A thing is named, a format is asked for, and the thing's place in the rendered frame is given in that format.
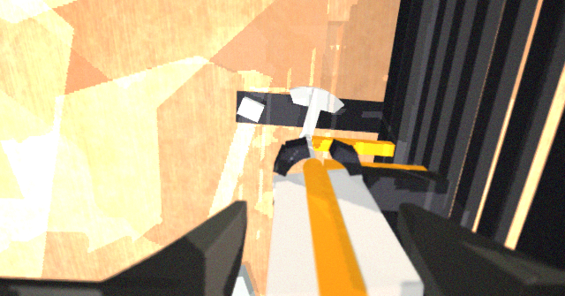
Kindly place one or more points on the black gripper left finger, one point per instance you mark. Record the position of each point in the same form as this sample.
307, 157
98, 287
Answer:
204, 261

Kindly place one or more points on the white rectangular block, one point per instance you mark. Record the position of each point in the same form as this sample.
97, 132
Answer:
243, 286

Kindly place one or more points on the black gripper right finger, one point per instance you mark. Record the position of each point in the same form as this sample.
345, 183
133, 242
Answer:
451, 260

